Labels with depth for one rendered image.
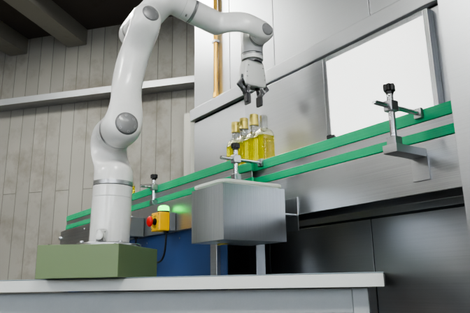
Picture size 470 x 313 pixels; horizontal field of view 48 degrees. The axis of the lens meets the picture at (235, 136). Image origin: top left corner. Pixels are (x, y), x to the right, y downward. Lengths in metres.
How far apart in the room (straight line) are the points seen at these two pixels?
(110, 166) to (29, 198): 3.64
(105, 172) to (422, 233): 0.93
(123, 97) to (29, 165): 3.69
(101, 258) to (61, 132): 3.78
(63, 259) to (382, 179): 0.89
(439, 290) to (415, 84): 0.58
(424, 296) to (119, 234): 0.88
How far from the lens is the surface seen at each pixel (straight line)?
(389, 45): 1.73
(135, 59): 1.79
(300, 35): 2.10
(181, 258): 2.06
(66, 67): 5.45
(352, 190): 1.48
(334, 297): 1.43
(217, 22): 2.00
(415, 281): 1.62
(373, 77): 1.75
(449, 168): 1.31
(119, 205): 1.64
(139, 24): 1.79
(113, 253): 1.51
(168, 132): 4.72
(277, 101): 2.08
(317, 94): 1.91
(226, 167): 1.83
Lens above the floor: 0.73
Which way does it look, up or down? 15 degrees up
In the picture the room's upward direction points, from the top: 1 degrees counter-clockwise
